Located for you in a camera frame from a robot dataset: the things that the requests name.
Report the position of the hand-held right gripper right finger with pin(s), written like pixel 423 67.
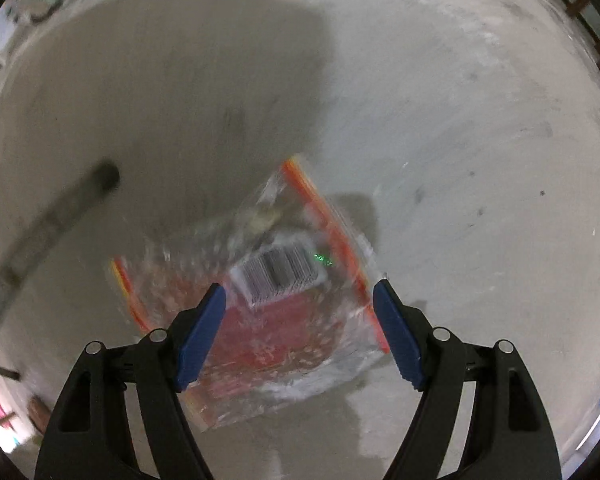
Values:
pixel 400 340

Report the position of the wooden furniture frame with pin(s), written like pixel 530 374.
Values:
pixel 580 5

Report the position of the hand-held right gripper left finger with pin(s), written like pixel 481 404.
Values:
pixel 200 340

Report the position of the dark pole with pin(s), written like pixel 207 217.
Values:
pixel 55 220

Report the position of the clear plastic bag red print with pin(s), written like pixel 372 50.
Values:
pixel 290 320

